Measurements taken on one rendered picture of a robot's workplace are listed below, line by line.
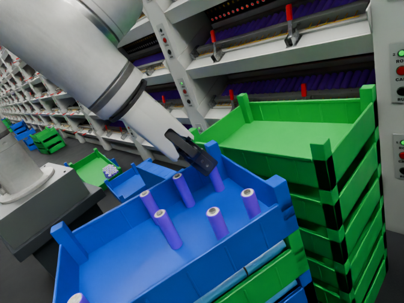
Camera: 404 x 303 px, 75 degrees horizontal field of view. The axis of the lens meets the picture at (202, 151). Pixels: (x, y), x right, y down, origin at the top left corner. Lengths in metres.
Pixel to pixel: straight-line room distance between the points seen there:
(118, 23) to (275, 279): 0.38
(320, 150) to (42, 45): 0.35
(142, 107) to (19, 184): 0.77
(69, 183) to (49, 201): 0.08
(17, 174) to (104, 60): 0.76
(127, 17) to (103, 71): 0.07
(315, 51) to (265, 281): 0.52
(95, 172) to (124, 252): 1.42
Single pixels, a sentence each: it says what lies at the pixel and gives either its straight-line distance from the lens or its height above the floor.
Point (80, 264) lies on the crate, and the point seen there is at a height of 0.40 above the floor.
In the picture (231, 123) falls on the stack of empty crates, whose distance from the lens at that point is 0.67.
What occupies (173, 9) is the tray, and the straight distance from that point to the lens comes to 0.97.
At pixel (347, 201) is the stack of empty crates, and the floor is 0.35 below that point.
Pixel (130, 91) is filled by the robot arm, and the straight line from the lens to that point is 0.35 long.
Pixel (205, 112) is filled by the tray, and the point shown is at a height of 0.35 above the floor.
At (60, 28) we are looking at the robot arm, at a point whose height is 0.71.
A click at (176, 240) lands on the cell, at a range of 0.40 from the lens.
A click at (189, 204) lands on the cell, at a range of 0.46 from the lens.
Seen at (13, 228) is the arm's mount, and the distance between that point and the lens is 1.00.
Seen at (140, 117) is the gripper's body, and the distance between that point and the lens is 0.35.
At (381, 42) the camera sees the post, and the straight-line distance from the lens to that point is 0.66.
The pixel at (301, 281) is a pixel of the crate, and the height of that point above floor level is 0.31.
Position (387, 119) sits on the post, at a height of 0.35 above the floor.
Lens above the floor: 0.67
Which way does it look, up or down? 25 degrees down
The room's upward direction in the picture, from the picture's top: 22 degrees counter-clockwise
